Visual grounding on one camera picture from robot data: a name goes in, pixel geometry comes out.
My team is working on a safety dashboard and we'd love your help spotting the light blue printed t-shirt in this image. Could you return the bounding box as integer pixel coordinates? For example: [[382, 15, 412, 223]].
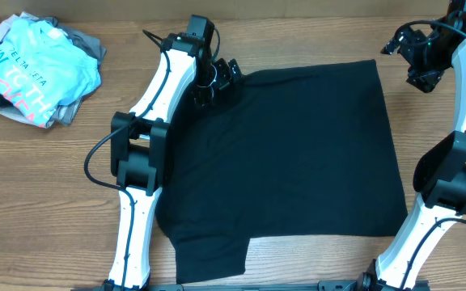
[[0, 15, 103, 129]]

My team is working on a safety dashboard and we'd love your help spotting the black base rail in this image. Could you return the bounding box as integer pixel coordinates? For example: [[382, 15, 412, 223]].
[[70, 278, 431, 291]]

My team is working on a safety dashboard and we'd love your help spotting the grey folded garment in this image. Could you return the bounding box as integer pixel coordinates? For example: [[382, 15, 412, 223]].
[[0, 16, 108, 127]]

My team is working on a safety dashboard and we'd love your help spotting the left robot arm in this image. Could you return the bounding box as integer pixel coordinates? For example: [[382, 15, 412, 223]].
[[100, 15, 242, 290]]

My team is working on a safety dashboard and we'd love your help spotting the black t-shirt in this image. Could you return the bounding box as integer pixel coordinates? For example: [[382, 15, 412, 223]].
[[156, 60, 407, 284]]

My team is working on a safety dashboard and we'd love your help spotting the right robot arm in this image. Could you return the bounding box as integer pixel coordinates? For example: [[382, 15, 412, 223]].
[[346, 0, 466, 291]]

